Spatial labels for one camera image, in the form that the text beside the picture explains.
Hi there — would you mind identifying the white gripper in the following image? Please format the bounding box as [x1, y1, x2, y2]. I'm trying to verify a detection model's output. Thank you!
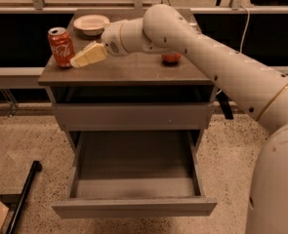
[70, 21, 128, 68]

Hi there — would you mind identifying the red coke can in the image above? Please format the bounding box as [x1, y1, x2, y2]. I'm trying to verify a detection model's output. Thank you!
[48, 27, 75, 68]

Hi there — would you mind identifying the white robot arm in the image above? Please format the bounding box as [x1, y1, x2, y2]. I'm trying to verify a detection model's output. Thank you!
[70, 4, 288, 234]

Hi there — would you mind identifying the grey drawer cabinet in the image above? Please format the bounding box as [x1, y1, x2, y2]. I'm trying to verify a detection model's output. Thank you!
[37, 8, 223, 151]

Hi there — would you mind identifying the closed grey upper drawer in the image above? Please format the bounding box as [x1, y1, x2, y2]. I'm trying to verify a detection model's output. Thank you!
[53, 103, 213, 131]

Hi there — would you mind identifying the open grey lower drawer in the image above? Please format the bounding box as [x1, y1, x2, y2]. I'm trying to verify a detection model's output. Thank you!
[53, 130, 217, 218]

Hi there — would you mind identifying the white bowl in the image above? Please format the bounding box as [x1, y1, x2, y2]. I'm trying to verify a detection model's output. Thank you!
[73, 15, 109, 36]

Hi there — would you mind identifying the red apple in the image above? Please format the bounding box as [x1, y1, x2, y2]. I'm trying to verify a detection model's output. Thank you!
[161, 53, 182, 63]

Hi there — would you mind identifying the black metal bar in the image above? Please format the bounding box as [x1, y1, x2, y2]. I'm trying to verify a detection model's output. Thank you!
[6, 161, 42, 234]

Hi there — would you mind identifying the white cable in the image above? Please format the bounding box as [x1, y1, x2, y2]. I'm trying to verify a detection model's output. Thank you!
[239, 6, 251, 54]

